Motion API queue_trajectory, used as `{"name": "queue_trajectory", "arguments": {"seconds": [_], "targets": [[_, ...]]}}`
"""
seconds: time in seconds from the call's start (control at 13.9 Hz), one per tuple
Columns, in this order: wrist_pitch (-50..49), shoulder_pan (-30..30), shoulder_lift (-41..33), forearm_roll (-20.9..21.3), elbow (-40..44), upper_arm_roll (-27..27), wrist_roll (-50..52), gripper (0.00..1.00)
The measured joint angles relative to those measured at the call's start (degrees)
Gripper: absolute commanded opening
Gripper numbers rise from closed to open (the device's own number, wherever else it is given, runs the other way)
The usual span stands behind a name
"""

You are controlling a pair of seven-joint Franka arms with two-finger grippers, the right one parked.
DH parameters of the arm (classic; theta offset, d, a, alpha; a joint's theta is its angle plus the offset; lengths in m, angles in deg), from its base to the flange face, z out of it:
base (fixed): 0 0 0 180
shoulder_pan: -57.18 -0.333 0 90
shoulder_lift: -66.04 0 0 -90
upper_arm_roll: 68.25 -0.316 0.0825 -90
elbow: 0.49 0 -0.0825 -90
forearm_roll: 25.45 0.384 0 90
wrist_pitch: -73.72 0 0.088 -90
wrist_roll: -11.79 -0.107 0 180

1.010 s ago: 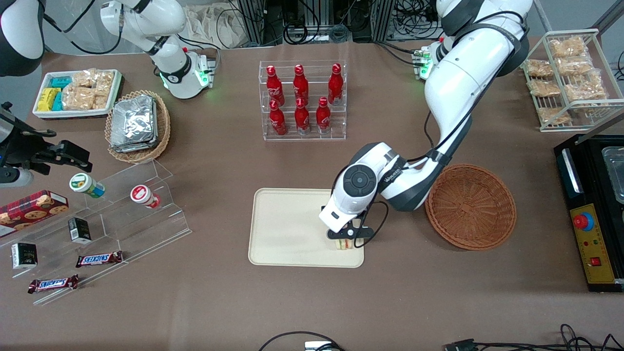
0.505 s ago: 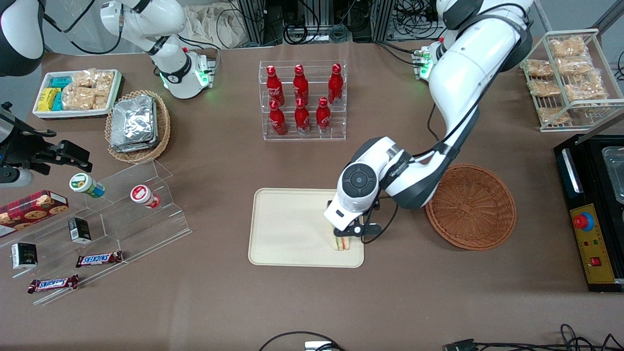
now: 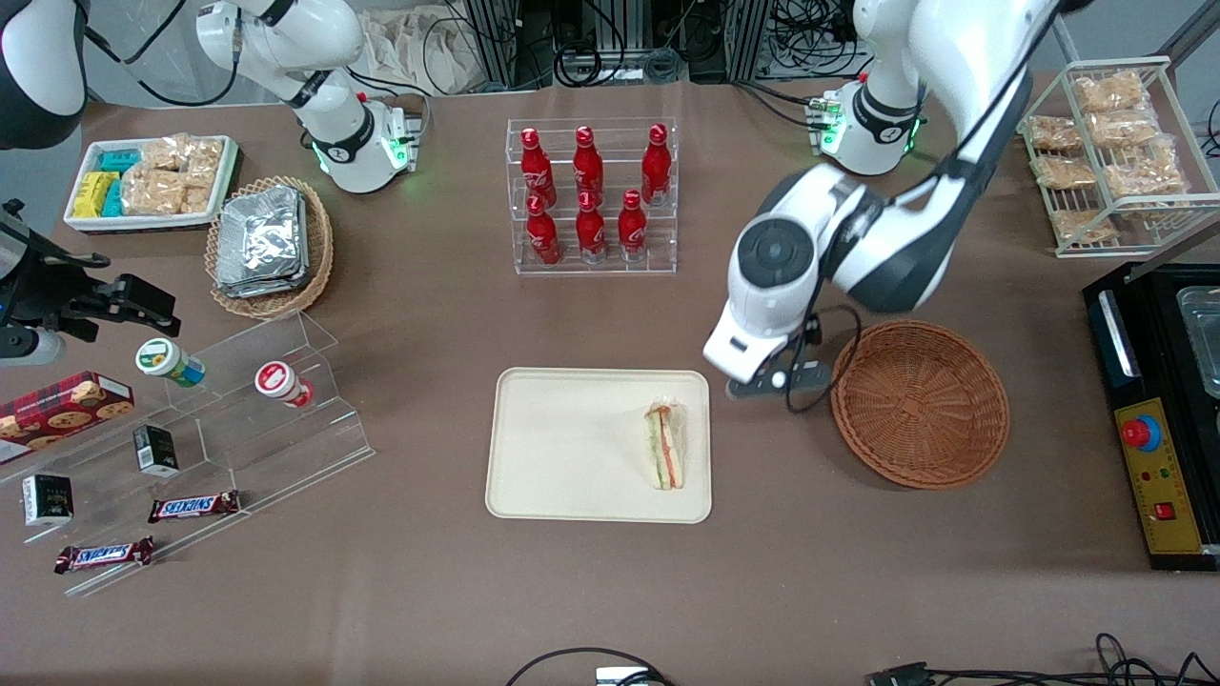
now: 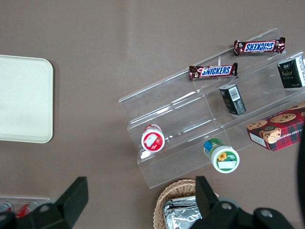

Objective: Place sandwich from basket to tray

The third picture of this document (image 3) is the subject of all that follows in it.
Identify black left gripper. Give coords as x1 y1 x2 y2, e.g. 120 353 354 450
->
774 319 828 371

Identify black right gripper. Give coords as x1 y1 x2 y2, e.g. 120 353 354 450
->
0 205 182 342

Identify plastic-wrapped triangle sandwich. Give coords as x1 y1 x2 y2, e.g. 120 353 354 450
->
643 400 689 492

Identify empty round brown wicker basket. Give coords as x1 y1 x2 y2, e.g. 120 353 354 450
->
830 319 1011 491

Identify white rectangular snack tray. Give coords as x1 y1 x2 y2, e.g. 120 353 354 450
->
64 135 241 234

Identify tan oval wicker basket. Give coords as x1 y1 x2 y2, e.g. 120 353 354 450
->
205 176 335 320

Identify cream rectangular serving tray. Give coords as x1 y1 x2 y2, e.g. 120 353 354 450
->
484 367 714 525

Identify green-lid white cup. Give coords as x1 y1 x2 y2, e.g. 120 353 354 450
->
135 338 206 389

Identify red tartan cookie box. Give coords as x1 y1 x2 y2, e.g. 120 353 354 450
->
0 372 135 466

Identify yellow snack packet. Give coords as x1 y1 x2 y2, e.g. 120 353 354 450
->
73 171 120 219

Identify silver foil pouch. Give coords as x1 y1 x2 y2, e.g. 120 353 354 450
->
215 195 309 299
219 187 304 279

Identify small black carton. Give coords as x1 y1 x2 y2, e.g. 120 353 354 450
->
132 425 180 477

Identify red-lid white cup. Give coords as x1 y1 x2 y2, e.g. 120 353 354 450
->
254 360 314 409

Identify black and white carton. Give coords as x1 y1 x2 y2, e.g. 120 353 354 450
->
22 474 74 527

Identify Snickers chocolate bar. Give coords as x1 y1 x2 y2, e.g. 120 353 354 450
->
148 490 241 524
54 536 155 575

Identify clear acrylic bottle rack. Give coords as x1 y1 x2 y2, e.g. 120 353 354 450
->
505 117 680 277

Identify clear acrylic stepped display stand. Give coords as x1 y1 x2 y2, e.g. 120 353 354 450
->
0 310 375 599

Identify red Coca-Cola bottle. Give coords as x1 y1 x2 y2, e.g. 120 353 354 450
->
526 195 561 266
576 191 607 263
640 124 672 206
618 189 649 260
520 129 556 203
573 126 605 196

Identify clear bag brown snacks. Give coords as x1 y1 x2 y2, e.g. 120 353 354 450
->
1087 110 1159 149
1034 155 1097 190
1048 208 1116 244
1027 116 1083 153
1072 71 1149 113
1104 143 1188 201

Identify black control box yellow panel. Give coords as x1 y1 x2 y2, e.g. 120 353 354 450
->
1082 262 1220 573

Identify steel pan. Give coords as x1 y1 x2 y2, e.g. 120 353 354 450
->
1174 286 1220 397

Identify cream cloth bag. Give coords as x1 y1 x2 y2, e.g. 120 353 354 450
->
360 8 479 96

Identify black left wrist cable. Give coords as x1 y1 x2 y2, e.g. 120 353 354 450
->
786 305 864 413

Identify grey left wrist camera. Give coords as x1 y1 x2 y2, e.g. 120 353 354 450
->
726 367 832 401

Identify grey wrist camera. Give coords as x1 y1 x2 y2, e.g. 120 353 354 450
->
0 327 66 369
726 367 832 401

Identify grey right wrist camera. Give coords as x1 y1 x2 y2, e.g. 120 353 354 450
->
0 327 66 369

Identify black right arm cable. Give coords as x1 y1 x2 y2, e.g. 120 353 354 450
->
84 0 239 108

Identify aluminium frame post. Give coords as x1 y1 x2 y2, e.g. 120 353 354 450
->
465 0 521 89
724 0 773 83

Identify tangled black background cables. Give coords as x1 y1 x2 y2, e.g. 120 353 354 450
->
519 0 727 89

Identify black looped cable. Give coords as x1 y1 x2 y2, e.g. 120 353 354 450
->
505 648 668 686

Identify white wire shelf rack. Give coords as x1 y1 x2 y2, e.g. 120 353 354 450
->
1018 55 1220 258

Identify black cable bundle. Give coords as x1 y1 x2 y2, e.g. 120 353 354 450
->
915 634 1220 686

